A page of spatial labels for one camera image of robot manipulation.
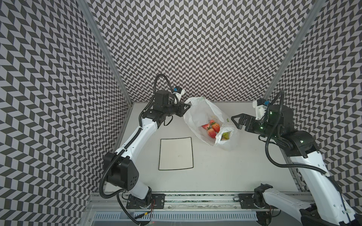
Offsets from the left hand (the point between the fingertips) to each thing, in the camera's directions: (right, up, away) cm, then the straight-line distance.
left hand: (189, 106), depth 77 cm
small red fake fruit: (+17, -10, +25) cm, 32 cm away
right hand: (+23, -10, -12) cm, 28 cm away
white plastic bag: (+6, -3, +9) cm, 11 cm away
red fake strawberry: (+12, -14, +22) cm, 28 cm away
